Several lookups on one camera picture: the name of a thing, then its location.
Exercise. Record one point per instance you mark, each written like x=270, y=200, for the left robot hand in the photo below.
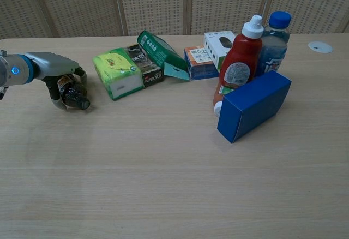
x=51, y=65

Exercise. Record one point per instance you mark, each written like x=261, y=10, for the black drink bottle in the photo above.
x=72, y=93

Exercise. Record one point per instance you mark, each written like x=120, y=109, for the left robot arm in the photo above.
x=12, y=70

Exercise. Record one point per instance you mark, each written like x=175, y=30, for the orange bottle white cap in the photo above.
x=218, y=98

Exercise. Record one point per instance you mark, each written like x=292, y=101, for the red ketchup bottle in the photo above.
x=241, y=59

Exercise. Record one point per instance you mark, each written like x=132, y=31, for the blue cap water bottle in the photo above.
x=274, y=48

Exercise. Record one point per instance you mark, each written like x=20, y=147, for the green yellow tissue pack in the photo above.
x=117, y=71

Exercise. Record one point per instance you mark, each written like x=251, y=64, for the black Nextar box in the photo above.
x=148, y=71

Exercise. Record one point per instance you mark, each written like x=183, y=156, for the green wipes pack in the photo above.
x=163, y=54

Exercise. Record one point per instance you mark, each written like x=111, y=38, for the beige folding screen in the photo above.
x=163, y=4

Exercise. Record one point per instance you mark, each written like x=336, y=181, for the orange blue small box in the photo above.
x=200, y=64

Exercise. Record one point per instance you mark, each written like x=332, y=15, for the white mouse box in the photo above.
x=216, y=45

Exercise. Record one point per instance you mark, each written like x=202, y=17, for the blue cardboard box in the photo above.
x=253, y=106

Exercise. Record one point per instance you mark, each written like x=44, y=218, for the round silver table grommet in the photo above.
x=320, y=47

